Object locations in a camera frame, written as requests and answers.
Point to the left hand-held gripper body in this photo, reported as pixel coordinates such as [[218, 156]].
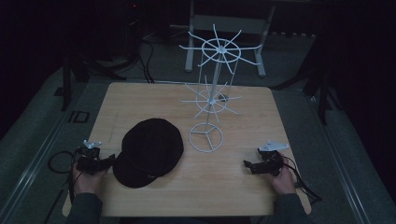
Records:
[[88, 157]]

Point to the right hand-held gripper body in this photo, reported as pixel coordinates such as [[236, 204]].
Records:
[[270, 158]]

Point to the black cap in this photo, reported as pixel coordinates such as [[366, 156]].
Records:
[[148, 152]]

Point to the person's left hand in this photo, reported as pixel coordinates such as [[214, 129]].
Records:
[[88, 182]]

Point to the person's right hand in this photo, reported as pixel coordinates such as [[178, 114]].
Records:
[[281, 182]]

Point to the black tripod stand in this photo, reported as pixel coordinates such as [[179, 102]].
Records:
[[81, 71], [317, 84]]

